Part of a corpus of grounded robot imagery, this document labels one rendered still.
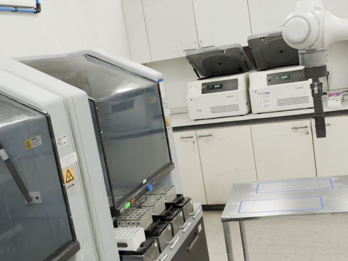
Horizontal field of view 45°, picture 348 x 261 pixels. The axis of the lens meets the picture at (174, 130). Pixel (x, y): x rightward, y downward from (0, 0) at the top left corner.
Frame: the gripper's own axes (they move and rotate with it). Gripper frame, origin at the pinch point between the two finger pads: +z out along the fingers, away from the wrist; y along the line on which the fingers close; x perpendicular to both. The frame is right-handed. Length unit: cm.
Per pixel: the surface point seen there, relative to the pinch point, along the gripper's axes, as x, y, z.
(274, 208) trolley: 22.4, 23.2, 38.1
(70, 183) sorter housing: 75, -38, 4
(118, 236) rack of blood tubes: 77, -13, 34
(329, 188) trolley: 1, 45, 38
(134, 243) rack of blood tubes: 70, -15, 36
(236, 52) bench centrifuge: 77, 241, -26
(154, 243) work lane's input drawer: 66, -6, 40
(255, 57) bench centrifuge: 63, 258, -18
